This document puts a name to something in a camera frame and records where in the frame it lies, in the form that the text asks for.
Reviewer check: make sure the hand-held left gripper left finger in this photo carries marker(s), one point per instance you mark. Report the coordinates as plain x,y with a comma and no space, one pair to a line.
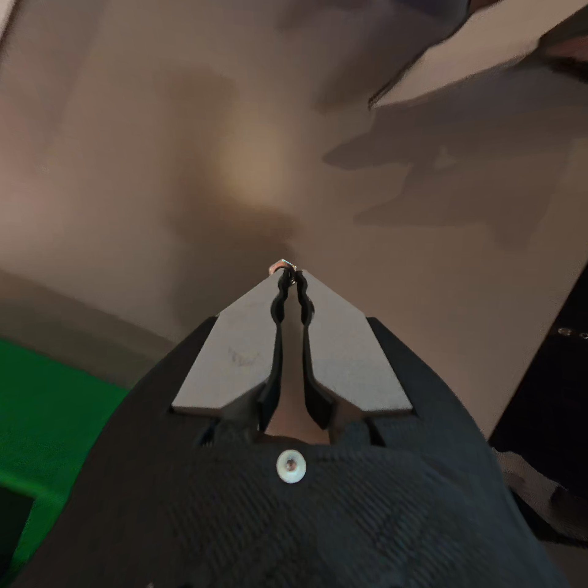
225,363

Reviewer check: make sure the person's black clothed body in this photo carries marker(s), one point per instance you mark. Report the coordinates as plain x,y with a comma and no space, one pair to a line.
551,390

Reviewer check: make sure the green plastic bin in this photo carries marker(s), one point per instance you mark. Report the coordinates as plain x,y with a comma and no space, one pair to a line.
41,413

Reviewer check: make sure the steel hex nut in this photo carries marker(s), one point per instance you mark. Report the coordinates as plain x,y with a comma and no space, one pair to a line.
281,265

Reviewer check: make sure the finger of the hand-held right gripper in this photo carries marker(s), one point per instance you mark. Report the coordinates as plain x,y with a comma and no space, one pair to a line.
482,46

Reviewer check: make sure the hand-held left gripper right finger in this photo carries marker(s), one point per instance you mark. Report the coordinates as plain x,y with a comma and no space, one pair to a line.
353,363

